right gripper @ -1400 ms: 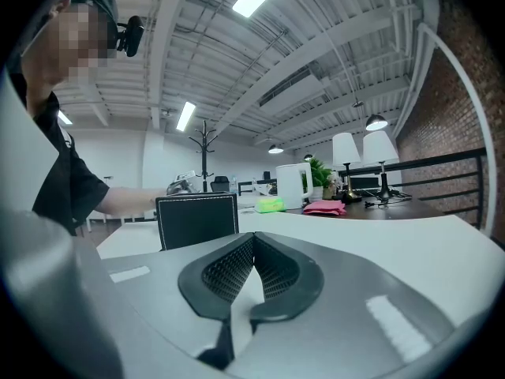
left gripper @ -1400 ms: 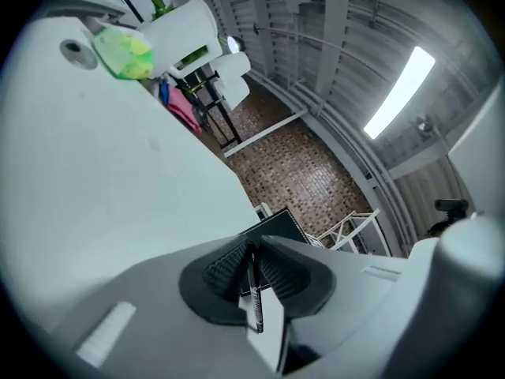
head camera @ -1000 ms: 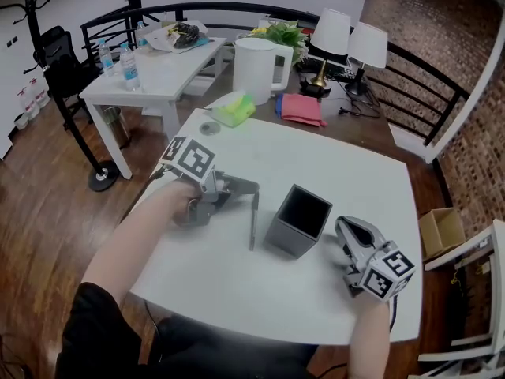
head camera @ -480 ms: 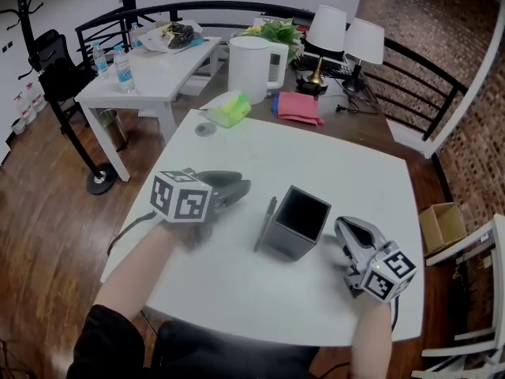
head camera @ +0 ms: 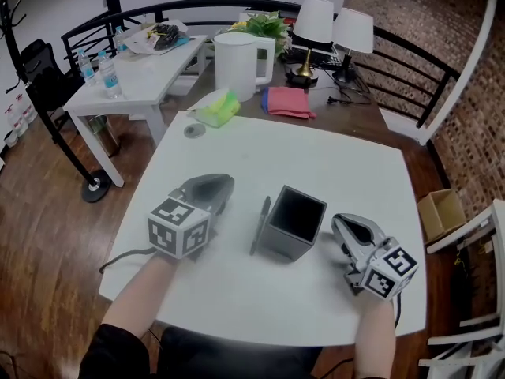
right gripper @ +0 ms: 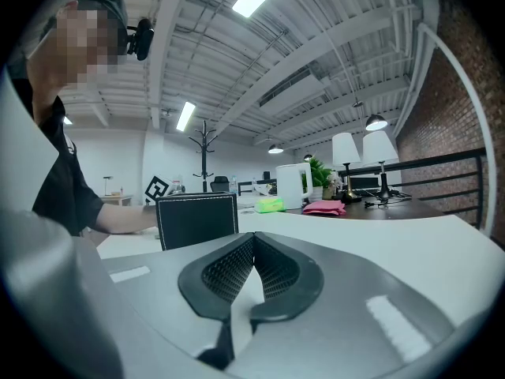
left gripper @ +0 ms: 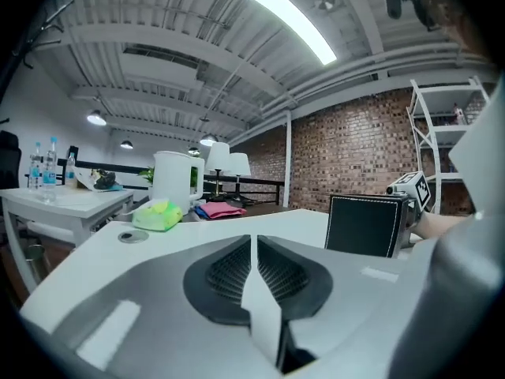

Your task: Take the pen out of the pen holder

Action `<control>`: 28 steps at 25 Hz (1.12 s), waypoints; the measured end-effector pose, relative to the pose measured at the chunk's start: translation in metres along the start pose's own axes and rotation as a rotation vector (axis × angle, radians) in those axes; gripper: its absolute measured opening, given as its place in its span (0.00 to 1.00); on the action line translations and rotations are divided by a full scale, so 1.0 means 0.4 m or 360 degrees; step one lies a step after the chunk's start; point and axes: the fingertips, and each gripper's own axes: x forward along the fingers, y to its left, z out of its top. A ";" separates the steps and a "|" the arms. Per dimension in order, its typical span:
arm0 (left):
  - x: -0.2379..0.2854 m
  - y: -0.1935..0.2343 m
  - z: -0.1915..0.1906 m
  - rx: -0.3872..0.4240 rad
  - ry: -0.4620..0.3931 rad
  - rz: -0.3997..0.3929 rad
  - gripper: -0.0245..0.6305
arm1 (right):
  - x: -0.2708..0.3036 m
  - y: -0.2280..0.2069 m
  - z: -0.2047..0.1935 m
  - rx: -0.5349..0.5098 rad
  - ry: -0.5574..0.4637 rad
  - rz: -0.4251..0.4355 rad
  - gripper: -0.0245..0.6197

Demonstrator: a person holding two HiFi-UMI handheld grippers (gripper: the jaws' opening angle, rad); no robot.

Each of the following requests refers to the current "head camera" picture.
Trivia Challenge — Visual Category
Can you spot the right hand-held gripper cable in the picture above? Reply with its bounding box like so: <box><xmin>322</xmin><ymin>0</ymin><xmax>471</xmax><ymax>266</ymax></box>
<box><xmin>392</xmin><ymin>292</ymin><xmax>403</xmax><ymax>329</ymax></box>

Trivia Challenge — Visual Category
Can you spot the white electric kettle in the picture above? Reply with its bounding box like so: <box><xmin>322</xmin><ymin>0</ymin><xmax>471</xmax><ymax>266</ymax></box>
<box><xmin>213</xmin><ymin>32</ymin><xmax>276</xmax><ymax>103</ymax></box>

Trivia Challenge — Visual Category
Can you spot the black power cord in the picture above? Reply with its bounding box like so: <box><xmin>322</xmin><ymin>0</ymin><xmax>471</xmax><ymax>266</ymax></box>
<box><xmin>315</xmin><ymin>69</ymin><xmax>374</xmax><ymax>106</ymax></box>

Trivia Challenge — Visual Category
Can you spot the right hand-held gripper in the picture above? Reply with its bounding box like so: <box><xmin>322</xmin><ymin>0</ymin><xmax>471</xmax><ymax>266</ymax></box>
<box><xmin>331</xmin><ymin>212</ymin><xmax>419</xmax><ymax>302</ymax></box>

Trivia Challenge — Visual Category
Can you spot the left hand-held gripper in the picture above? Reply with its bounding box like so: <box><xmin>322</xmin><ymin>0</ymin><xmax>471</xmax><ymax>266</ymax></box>
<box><xmin>148</xmin><ymin>173</ymin><xmax>236</xmax><ymax>261</ymax></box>

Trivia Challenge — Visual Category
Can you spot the person's black clothing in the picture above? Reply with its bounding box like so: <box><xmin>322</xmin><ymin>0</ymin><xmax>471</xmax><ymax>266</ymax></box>
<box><xmin>78</xmin><ymin>323</ymin><xmax>395</xmax><ymax>379</ymax></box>

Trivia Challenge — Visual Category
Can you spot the metal trash bin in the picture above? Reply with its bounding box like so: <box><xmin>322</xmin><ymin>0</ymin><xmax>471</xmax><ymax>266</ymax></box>
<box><xmin>87</xmin><ymin>114</ymin><xmax>121</xmax><ymax>158</ymax></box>

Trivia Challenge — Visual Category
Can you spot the black plastic bag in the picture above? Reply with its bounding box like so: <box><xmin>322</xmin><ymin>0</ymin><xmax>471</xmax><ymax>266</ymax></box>
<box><xmin>149</xmin><ymin>22</ymin><xmax>189</xmax><ymax>51</ymax></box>

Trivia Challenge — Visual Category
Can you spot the person's right forearm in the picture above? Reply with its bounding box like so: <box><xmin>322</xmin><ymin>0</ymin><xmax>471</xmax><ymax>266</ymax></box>
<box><xmin>354</xmin><ymin>288</ymin><xmax>397</xmax><ymax>379</ymax></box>

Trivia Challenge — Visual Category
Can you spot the black pen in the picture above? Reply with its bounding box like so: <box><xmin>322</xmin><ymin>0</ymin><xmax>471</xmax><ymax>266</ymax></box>
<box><xmin>249</xmin><ymin>195</ymin><xmax>272</xmax><ymax>257</ymax></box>

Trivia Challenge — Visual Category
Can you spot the white side table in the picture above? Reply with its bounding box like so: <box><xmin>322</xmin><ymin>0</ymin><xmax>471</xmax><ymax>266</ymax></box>
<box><xmin>62</xmin><ymin>34</ymin><xmax>209</xmax><ymax>188</ymax></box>

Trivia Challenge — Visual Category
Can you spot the black office chair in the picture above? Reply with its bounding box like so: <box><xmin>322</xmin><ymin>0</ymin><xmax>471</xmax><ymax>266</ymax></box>
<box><xmin>19</xmin><ymin>39</ymin><xmax>86</xmax><ymax>133</ymax></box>

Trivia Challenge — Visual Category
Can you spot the white slanted beam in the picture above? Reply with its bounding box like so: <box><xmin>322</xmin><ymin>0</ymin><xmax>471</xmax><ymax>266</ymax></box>
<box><xmin>378</xmin><ymin>0</ymin><xmax>499</xmax><ymax>146</ymax></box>

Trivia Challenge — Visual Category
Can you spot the white lamp with gold base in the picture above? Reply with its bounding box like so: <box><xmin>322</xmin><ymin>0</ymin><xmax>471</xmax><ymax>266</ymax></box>
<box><xmin>290</xmin><ymin>0</ymin><xmax>335</xmax><ymax>88</ymax></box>

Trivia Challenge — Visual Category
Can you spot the open cardboard box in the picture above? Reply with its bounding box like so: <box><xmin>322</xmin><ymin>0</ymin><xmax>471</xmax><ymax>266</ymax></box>
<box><xmin>417</xmin><ymin>189</ymin><xmax>468</xmax><ymax>244</ymax></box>

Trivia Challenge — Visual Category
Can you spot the person's left forearm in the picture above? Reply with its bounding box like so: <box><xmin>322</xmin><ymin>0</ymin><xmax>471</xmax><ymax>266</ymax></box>
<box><xmin>100</xmin><ymin>249</ymin><xmax>178</xmax><ymax>339</ymax></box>

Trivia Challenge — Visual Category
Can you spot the black metal railing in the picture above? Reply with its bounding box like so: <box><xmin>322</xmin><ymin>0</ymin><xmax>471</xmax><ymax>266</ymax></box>
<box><xmin>61</xmin><ymin>0</ymin><xmax>461</xmax><ymax>129</ymax></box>

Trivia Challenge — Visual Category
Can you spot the black coat stand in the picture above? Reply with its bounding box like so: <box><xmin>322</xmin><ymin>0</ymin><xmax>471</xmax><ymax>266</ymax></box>
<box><xmin>0</xmin><ymin>0</ymin><xmax>113</xmax><ymax>204</ymax></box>

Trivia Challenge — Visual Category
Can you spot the white shelf unit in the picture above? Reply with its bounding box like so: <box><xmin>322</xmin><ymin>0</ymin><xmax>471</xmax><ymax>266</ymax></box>
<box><xmin>417</xmin><ymin>198</ymin><xmax>505</xmax><ymax>379</ymax></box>

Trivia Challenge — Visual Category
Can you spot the dark grey square holder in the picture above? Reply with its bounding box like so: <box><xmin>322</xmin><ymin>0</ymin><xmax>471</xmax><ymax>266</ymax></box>
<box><xmin>258</xmin><ymin>185</ymin><xmax>328</xmax><ymax>263</ymax></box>

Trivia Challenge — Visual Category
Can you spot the green potted plant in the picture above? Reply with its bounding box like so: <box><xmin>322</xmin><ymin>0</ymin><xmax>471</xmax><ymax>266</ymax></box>
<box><xmin>230</xmin><ymin>10</ymin><xmax>293</xmax><ymax>58</ymax></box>

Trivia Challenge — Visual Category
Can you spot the green tissue pack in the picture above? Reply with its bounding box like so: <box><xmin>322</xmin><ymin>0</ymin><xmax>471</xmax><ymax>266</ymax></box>
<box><xmin>187</xmin><ymin>87</ymin><xmax>241</xmax><ymax>128</ymax></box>

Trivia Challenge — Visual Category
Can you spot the black keyboard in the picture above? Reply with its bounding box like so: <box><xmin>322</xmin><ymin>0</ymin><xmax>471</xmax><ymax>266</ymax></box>
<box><xmin>283</xmin><ymin>45</ymin><xmax>344</xmax><ymax>70</ymax></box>

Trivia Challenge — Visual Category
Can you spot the hand-held gripper cable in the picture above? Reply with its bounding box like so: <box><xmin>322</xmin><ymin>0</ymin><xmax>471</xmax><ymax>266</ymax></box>
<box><xmin>98</xmin><ymin>247</ymin><xmax>155</xmax><ymax>276</ymax></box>
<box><xmin>392</xmin><ymin>292</ymin><xmax>403</xmax><ymax>329</ymax></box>

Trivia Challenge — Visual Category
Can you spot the clear water bottle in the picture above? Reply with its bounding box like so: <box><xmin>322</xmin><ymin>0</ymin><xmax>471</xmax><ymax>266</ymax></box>
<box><xmin>97</xmin><ymin>51</ymin><xmax>123</xmax><ymax>100</ymax></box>
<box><xmin>77</xmin><ymin>48</ymin><xmax>98</xmax><ymax>86</ymax></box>
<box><xmin>114</xmin><ymin>25</ymin><xmax>129</xmax><ymax>54</ymax></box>

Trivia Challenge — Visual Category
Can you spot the pack of large water bottles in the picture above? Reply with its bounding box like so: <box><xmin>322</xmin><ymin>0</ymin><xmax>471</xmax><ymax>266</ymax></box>
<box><xmin>3</xmin><ymin>92</ymin><xmax>39</xmax><ymax>148</ymax></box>

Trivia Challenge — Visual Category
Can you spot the red folded cloth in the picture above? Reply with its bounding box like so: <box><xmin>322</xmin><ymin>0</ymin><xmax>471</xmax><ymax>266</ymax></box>
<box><xmin>266</xmin><ymin>86</ymin><xmax>317</xmax><ymax>120</ymax></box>

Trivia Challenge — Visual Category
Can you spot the left hand-held gripper cable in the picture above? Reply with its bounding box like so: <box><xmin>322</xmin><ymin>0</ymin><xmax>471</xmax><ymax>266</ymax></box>
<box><xmin>98</xmin><ymin>247</ymin><xmax>155</xmax><ymax>276</ymax></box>

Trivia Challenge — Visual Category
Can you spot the white lamp with black base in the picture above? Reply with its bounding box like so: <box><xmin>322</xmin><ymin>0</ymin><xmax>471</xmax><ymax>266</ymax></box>
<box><xmin>331</xmin><ymin>7</ymin><xmax>375</xmax><ymax>84</ymax></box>

